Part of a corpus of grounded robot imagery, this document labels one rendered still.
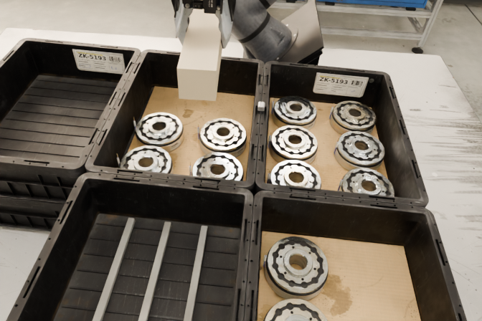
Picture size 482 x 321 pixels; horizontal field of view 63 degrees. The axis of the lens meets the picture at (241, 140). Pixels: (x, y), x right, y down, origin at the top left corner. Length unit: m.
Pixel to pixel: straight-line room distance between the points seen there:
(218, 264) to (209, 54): 0.36
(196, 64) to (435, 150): 0.79
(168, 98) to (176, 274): 0.47
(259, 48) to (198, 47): 0.48
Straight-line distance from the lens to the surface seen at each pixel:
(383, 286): 0.75
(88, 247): 0.76
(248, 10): 1.10
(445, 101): 1.42
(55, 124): 1.00
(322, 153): 0.90
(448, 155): 1.22
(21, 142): 0.98
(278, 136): 0.87
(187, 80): 0.64
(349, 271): 0.74
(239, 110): 0.97
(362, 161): 0.86
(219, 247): 0.73
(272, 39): 1.13
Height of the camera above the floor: 1.46
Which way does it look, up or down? 44 degrees down
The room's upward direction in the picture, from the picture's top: 4 degrees clockwise
